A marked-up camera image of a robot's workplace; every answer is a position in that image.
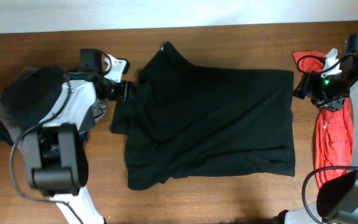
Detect black shirt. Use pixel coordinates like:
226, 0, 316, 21
111, 42, 295, 190

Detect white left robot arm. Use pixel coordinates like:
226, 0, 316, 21
17, 72, 135, 223

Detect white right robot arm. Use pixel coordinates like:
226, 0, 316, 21
277, 51, 358, 224

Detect light grey folded garment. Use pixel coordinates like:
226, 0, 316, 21
0, 66, 108, 144

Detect red shirt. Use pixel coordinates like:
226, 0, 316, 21
292, 51, 354, 189

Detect dark grey folded garment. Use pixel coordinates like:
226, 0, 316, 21
0, 66, 65, 131

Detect navy folded garment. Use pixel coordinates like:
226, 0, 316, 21
0, 122, 89, 146

